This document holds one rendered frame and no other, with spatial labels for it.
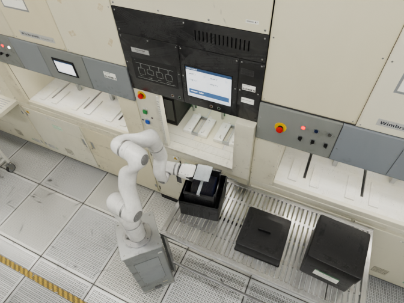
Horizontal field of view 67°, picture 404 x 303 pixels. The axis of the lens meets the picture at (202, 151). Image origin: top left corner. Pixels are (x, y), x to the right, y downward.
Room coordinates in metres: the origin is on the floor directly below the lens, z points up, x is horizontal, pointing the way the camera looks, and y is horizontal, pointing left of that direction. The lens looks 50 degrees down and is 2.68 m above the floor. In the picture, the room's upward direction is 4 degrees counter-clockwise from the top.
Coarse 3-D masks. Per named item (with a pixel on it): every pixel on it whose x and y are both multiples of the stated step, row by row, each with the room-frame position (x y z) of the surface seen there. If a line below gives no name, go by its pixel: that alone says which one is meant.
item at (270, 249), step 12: (252, 216) 0.94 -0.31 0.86; (264, 216) 0.94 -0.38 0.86; (276, 216) 0.93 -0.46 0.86; (252, 228) 0.86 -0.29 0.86; (264, 228) 0.84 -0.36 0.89; (276, 228) 0.85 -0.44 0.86; (288, 228) 0.84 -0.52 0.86; (240, 240) 0.78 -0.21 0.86; (252, 240) 0.78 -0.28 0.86; (264, 240) 0.77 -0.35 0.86; (276, 240) 0.77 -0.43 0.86; (252, 252) 0.72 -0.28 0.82; (264, 252) 0.70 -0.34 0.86; (276, 252) 0.69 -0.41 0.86; (276, 264) 0.65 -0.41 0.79
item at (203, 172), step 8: (200, 168) 1.17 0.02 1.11; (208, 168) 1.17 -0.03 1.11; (200, 176) 1.11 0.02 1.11; (208, 176) 1.11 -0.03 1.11; (216, 176) 1.21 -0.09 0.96; (200, 184) 1.10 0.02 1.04; (184, 192) 1.06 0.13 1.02; (192, 192) 1.06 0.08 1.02; (216, 192) 1.09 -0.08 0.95; (192, 200) 1.05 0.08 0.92; (200, 200) 1.04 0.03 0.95; (208, 200) 1.02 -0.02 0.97
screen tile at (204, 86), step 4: (188, 72) 1.47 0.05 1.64; (192, 72) 1.46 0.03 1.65; (188, 76) 1.47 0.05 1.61; (192, 76) 1.46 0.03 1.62; (196, 76) 1.45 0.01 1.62; (200, 76) 1.44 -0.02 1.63; (188, 80) 1.47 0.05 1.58; (200, 80) 1.44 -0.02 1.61; (204, 80) 1.42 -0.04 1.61; (192, 84) 1.46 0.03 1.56; (196, 84) 1.45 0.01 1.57; (200, 84) 1.44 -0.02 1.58; (204, 84) 1.42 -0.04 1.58; (200, 88) 1.44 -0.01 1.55; (204, 88) 1.42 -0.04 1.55
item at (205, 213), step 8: (224, 176) 1.23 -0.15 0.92; (184, 184) 1.18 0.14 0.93; (224, 184) 1.16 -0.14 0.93; (224, 192) 1.16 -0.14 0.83; (184, 200) 1.14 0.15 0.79; (216, 200) 1.14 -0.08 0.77; (184, 208) 1.04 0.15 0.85; (192, 208) 1.02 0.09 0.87; (200, 208) 1.01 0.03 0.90; (208, 208) 0.99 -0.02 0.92; (216, 208) 1.05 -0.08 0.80; (200, 216) 1.01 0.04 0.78; (208, 216) 0.99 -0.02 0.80; (216, 216) 0.97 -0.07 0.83
